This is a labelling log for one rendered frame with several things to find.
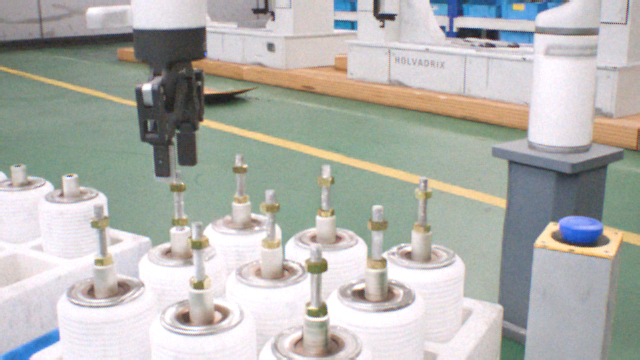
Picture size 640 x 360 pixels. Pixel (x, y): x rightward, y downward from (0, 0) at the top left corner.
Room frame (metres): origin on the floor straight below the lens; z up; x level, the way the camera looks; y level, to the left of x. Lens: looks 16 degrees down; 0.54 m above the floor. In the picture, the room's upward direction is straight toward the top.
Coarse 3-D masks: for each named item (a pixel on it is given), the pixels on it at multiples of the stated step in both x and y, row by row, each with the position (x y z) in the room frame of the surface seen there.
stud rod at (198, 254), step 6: (198, 222) 0.62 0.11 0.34; (192, 228) 0.61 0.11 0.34; (198, 228) 0.61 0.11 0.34; (192, 234) 0.61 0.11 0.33; (198, 234) 0.61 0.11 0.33; (198, 252) 0.61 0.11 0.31; (198, 258) 0.61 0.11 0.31; (198, 264) 0.61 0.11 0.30; (198, 270) 0.61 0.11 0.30; (204, 270) 0.61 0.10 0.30; (198, 276) 0.61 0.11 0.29; (204, 276) 0.61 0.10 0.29
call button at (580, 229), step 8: (568, 216) 0.66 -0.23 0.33; (576, 216) 0.66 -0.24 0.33; (584, 216) 0.66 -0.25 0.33; (560, 224) 0.64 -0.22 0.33; (568, 224) 0.64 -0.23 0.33; (576, 224) 0.64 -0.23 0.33; (584, 224) 0.64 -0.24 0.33; (592, 224) 0.64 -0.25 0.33; (600, 224) 0.64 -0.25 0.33; (568, 232) 0.63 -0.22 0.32; (576, 232) 0.63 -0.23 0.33; (584, 232) 0.62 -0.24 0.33; (592, 232) 0.62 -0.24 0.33; (600, 232) 0.63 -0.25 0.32; (568, 240) 0.64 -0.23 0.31; (576, 240) 0.63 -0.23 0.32; (584, 240) 0.63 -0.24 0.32; (592, 240) 0.63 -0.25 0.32
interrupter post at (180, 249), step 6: (174, 228) 0.78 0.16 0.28; (186, 228) 0.78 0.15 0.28; (174, 234) 0.76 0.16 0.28; (180, 234) 0.76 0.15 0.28; (186, 234) 0.77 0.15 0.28; (174, 240) 0.76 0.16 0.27; (180, 240) 0.76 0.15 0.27; (186, 240) 0.77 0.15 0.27; (174, 246) 0.76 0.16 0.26; (180, 246) 0.76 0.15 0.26; (186, 246) 0.77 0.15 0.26; (174, 252) 0.76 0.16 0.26; (180, 252) 0.76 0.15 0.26; (186, 252) 0.77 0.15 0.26
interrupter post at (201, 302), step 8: (208, 288) 0.61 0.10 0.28; (192, 296) 0.60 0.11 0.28; (200, 296) 0.60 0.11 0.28; (208, 296) 0.61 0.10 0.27; (192, 304) 0.60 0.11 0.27; (200, 304) 0.60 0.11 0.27; (208, 304) 0.61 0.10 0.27; (192, 312) 0.61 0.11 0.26; (200, 312) 0.60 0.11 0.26; (208, 312) 0.61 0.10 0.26; (192, 320) 0.61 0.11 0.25; (200, 320) 0.60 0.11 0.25; (208, 320) 0.61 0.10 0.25
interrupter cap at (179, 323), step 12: (216, 300) 0.64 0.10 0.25; (228, 300) 0.64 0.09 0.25; (168, 312) 0.62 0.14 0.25; (180, 312) 0.62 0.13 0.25; (216, 312) 0.62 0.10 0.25; (228, 312) 0.62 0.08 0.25; (240, 312) 0.62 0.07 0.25; (168, 324) 0.59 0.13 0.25; (180, 324) 0.59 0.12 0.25; (192, 324) 0.60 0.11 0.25; (204, 324) 0.60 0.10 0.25; (216, 324) 0.59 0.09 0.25; (228, 324) 0.59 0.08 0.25; (192, 336) 0.58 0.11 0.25
